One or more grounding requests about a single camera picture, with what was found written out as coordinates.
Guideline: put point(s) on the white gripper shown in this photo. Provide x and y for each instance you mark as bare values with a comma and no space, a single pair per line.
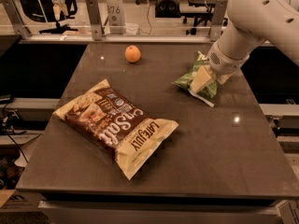
223,63

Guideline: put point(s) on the green jalapeno chip bag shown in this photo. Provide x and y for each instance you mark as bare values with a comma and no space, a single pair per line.
207,94

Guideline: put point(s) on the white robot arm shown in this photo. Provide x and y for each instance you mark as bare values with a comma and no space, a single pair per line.
251,22

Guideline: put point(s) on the brown Late July chip bag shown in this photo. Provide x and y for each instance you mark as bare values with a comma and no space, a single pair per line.
112,121

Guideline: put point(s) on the black desk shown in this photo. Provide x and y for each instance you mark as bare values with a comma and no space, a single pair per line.
202,14

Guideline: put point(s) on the orange fruit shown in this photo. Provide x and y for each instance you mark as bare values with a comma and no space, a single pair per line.
132,54

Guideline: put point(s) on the white numbered pole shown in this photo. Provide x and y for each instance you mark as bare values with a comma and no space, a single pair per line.
116,18

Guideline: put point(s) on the right metal bracket post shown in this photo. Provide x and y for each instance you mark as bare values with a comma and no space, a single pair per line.
217,19

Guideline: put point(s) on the metal bracket post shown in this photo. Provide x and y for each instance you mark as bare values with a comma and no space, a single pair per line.
95,19
15,18
217,19

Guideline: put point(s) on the middle metal bracket post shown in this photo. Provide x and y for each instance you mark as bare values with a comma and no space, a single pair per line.
95,19

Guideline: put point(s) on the metal guard rail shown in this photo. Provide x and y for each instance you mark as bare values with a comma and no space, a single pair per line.
117,39

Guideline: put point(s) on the left metal bracket post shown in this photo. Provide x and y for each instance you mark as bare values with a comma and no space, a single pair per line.
15,18

